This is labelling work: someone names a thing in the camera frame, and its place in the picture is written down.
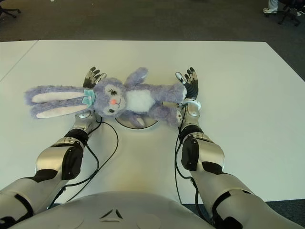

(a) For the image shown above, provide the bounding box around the purple plush bunny doll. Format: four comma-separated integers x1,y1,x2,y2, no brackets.
23,67,188,127

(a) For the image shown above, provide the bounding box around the silver robot torso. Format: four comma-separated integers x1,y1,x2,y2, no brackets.
33,190,215,229

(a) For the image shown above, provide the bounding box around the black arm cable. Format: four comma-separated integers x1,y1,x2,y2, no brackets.
173,104,188,206
46,116,119,210

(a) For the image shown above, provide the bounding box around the white plate black rim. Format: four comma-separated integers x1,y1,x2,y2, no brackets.
115,116,159,130

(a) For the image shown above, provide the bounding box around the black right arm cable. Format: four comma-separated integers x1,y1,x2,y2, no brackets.
173,104,188,206

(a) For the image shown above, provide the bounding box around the left robot hand black silver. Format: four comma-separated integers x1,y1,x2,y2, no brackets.
82,66,107,89

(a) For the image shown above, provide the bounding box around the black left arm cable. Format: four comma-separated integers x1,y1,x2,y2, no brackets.
46,116,119,210

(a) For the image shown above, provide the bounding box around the black mesh office chair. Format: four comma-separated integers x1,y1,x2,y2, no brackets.
277,0,305,27

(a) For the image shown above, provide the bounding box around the person in purple shirt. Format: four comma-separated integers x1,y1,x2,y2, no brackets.
263,0,279,14

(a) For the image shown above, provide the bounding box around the right robot hand black silver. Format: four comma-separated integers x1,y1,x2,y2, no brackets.
175,67,200,100

